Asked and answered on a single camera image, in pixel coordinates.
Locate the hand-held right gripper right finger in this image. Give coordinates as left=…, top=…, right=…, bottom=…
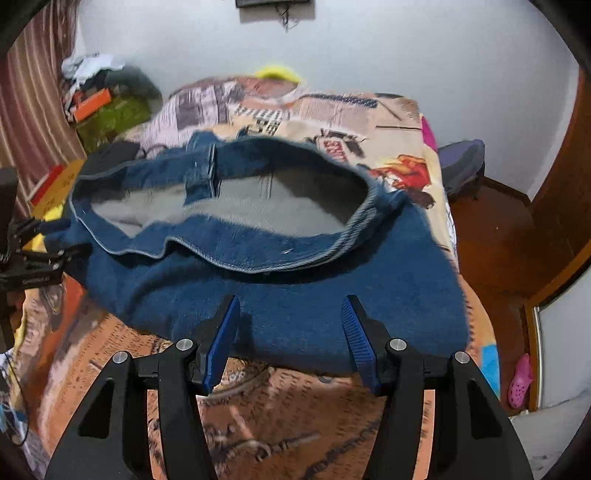
left=341, top=294, right=522, bottom=480

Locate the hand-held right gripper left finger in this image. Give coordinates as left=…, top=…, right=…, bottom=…
left=45, top=295, right=242, bottom=480

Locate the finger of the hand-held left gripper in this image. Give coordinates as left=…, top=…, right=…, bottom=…
left=13, top=243, right=94, bottom=274
left=9, top=216, right=71, bottom=241

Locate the blue denim jacket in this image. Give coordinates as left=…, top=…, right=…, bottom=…
left=44, top=131, right=472, bottom=374

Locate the pile of clothes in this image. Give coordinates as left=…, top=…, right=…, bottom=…
left=62, top=53, right=125, bottom=90

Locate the red box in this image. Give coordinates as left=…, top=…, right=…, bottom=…
left=30, top=165, right=65, bottom=204

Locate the wooden lap desk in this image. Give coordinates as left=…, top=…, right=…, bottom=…
left=30, top=159, right=86, bottom=217

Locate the black garment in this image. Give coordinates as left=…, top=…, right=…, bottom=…
left=85, top=142, right=141, bottom=174

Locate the striped red curtain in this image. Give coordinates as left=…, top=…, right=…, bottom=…
left=0, top=0, right=88, bottom=217

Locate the newspaper print blanket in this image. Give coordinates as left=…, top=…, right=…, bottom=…
left=14, top=76, right=502, bottom=480

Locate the orange box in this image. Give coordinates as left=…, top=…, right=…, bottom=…
left=69, top=88, right=114, bottom=123

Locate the pink slipper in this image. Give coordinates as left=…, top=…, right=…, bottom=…
left=508, top=353, right=534, bottom=409

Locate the white wardrobe sliding door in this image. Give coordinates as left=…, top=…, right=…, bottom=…
left=531, top=291, right=591, bottom=409

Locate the grey backpack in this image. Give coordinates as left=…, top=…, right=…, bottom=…
left=436, top=138, right=486, bottom=200

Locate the pink cloth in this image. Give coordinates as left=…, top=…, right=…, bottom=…
left=421, top=115, right=438, bottom=151

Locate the wooden door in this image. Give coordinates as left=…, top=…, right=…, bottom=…
left=526, top=65, right=591, bottom=324

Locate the yellow fluffy object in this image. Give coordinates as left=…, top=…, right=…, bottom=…
left=256, top=65, right=303, bottom=86

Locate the small black monitor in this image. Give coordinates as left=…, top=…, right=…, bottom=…
left=235, top=0, right=315, bottom=9

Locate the black cable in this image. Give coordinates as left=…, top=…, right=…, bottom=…
left=274, top=2, right=296, bottom=32

